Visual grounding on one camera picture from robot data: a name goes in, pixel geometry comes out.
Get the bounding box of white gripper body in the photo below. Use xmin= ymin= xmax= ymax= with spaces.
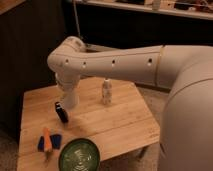
xmin=55 ymin=73 xmax=80 ymax=96

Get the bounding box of white ceramic cup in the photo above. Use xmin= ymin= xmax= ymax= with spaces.
xmin=61 ymin=90 xmax=79 ymax=110

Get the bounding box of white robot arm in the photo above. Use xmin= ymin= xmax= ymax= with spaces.
xmin=47 ymin=36 xmax=213 ymax=171

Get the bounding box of black eraser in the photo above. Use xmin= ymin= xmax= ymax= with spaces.
xmin=55 ymin=102 xmax=69 ymax=123

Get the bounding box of small clear plastic bottle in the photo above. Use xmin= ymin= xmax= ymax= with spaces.
xmin=102 ymin=79 xmax=112 ymax=105

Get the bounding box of wooden table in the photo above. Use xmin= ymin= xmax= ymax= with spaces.
xmin=17 ymin=78 xmax=159 ymax=171

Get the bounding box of blue sponge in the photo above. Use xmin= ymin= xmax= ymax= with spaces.
xmin=37 ymin=134 xmax=62 ymax=152

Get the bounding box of orange carrot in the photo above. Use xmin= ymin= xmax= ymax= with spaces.
xmin=43 ymin=127 xmax=52 ymax=153

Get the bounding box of green patterned plate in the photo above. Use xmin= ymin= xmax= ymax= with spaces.
xmin=58 ymin=138 xmax=100 ymax=171

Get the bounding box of metal vertical pole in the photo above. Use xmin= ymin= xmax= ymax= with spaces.
xmin=73 ymin=0 xmax=82 ymax=40

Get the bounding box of metal shelf rail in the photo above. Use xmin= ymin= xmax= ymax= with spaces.
xmin=84 ymin=44 xmax=116 ymax=52

